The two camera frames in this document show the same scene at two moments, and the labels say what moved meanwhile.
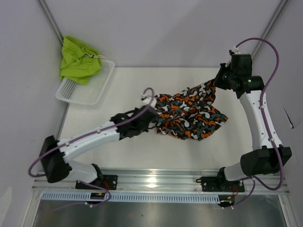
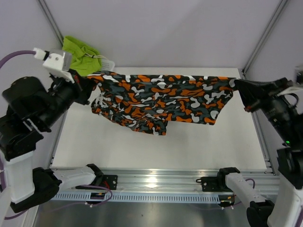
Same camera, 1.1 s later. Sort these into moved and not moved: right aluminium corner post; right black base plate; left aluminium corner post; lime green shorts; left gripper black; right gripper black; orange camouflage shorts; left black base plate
Moved: left gripper black; orange camouflage shorts; right gripper black
Not moved: left black base plate; right black base plate; lime green shorts; left aluminium corner post; right aluminium corner post
